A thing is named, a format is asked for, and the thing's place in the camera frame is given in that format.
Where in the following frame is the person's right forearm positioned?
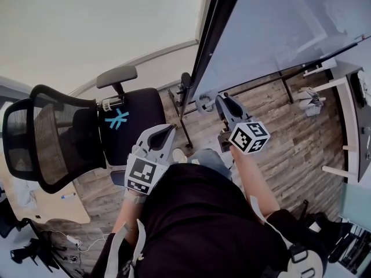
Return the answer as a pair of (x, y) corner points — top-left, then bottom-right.
(231, 147), (281, 224)

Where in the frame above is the large whiteboard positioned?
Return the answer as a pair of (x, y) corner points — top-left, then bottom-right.
(190, 0), (371, 98)

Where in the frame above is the person's white shoe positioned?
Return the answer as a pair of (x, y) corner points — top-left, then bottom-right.
(172, 148), (188, 164)

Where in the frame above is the black bag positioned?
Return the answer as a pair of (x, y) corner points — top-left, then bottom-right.
(301, 211), (353, 262)

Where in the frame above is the black pouch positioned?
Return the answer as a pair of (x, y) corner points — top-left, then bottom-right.
(349, 72), (368, 108)

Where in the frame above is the white harness strap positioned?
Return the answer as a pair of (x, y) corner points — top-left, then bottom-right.
(249, 195), (293, 251)
(104, 218), (146, 278)

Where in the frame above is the grey wristband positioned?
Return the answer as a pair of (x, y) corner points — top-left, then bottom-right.
(123, 188), (147, 205)

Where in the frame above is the white black harness pad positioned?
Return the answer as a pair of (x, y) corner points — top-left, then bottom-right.
(285, 242), (328, 278)

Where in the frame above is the person's black shirt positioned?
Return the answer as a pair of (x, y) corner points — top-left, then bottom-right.
(91, 162), (330, 278)

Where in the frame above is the white table with dark top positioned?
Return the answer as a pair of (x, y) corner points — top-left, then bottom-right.
(303, 57), (371, 184)

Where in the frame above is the person's left forearm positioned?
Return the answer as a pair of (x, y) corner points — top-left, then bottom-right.
(111, 197), (146, 243)

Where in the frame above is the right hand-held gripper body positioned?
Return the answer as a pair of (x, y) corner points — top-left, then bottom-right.
(217, 120), (271, 156)

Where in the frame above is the black tripod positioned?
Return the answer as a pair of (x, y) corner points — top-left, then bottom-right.
(8, 217), (70, 273)

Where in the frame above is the light wooden desk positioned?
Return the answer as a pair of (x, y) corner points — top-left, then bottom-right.
(0, 155), (92, 225)

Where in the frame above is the white crumpled cloth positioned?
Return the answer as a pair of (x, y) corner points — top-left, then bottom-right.
(358, 70), (371, 100)

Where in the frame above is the black wire rack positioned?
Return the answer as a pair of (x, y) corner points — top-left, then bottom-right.
(329, 221), (371, 275)

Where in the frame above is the black mesh office chair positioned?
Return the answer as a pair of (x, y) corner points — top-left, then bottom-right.
(2, 65), (168, 195)

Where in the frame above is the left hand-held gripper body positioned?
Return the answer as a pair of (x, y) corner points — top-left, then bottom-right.
(124, 145), (171, 196)

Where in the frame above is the frosted glass table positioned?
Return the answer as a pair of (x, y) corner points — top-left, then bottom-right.
(338, 182), (371, 222)

